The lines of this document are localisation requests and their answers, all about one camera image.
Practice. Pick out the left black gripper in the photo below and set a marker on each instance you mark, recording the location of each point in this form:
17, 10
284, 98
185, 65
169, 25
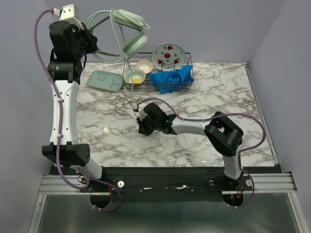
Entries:
91, 39

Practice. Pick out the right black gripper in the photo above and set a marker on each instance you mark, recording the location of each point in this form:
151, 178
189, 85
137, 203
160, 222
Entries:
144, 126

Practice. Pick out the mint green headphones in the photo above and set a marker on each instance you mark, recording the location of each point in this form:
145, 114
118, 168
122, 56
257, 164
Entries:
119, 19

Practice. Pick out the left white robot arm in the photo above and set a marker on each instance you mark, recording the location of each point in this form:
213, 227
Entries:
64, 148

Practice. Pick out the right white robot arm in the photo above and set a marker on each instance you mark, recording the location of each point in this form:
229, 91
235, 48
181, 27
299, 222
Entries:
222, 132

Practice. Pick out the blue cloth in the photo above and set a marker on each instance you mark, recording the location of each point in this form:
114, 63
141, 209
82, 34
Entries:
169, 81

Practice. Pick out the blue yellow patterned bowl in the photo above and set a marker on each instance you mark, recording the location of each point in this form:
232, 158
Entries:
135, 77

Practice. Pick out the cream bowl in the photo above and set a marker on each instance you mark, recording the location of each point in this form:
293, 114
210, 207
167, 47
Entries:
145, 65

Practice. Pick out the mint green rectangular tray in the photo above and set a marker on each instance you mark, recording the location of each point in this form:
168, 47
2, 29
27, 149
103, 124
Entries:
103, 80

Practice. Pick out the strawberry pattern plate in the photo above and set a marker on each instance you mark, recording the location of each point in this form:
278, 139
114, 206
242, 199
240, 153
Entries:
168, 56

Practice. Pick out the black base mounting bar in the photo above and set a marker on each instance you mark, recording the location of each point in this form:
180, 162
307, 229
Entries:
167, 184

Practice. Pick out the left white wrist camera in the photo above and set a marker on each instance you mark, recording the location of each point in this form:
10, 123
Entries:
69, 13

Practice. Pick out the black wire dish rack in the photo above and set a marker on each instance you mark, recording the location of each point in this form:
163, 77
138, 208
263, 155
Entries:
147, 85

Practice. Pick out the aluminium rail frame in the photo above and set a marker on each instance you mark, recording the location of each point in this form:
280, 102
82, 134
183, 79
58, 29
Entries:
107, 123

